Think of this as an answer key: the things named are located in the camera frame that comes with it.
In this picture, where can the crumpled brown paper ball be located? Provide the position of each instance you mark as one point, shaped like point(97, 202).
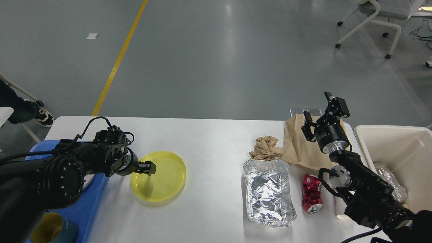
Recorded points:
point(265, 149)

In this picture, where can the crushed red soda can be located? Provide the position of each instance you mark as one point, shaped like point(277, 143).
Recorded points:
point(311, 194)

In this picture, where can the grey office chair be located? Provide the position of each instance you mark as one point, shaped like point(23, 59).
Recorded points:
point(383, 13)

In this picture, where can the person leg dark trousers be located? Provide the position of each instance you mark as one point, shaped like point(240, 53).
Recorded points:
point(23, 110)

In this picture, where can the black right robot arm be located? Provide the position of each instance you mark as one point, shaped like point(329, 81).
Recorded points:
point(368, 197)

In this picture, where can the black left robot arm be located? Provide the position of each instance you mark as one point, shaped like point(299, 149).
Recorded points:
point(34, 182)

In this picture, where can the beige plastic bin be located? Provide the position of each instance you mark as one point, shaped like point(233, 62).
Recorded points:
point(407, 152)

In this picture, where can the crumpled clear plastic wrap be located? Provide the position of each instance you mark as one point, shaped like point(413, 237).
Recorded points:
point(399, 192)

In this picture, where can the pink plate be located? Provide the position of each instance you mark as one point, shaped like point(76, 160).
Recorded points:
point(87, 180)

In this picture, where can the aluminium foil tray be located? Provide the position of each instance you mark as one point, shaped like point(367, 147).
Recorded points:
point(268, 199)

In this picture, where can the brown paper bag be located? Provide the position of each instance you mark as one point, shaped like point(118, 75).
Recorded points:
point(297, 150)

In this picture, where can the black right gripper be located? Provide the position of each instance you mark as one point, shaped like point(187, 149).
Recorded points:
point(329, 135)

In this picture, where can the yellow plastic plate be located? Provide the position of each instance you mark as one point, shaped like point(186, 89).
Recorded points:
point(168, 180)

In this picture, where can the dark teal mug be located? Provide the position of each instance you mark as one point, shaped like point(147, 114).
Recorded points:
point(54, 228)

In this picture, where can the white paper cup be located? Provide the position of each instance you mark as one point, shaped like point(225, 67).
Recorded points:
point(340, 206)

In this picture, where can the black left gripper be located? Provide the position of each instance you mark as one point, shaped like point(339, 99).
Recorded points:
point(132, 164)

